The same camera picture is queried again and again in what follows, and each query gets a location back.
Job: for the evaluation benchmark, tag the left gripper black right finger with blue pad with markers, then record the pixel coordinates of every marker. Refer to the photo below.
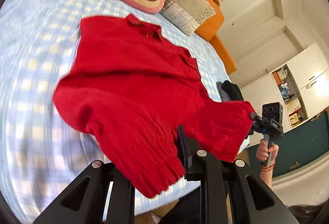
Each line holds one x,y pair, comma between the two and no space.
229,192

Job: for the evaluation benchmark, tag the orange bed frame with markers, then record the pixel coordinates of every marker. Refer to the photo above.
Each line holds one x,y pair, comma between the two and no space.
208,32

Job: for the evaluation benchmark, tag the grey folded garment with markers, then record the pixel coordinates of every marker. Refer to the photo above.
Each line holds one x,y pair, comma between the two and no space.
223,94

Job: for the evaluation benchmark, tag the red knit polo sweater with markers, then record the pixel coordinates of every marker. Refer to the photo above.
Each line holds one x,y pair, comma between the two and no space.
131,88

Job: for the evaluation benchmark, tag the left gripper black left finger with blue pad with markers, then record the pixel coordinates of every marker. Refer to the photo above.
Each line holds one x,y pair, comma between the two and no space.
99,187

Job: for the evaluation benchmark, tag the white room door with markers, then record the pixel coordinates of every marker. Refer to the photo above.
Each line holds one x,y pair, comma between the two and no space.
265,58
263,12

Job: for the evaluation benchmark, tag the person's right hand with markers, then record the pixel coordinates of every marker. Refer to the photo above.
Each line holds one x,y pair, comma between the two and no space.
264,153

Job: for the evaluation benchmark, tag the blue plaid bed sheet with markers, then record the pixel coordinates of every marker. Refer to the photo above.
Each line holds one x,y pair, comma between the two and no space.
40,154

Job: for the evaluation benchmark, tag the white wardrobe cabinet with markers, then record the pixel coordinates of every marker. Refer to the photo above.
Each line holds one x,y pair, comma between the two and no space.
300,85

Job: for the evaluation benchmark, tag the beige patchwork pillow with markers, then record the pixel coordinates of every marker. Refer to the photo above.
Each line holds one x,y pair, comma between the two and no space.
187,15

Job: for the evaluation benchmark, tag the black folded garment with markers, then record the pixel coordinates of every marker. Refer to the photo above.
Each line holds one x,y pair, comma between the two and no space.
232,90

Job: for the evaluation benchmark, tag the person's right forearm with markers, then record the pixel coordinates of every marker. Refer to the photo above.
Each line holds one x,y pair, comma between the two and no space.
266,173

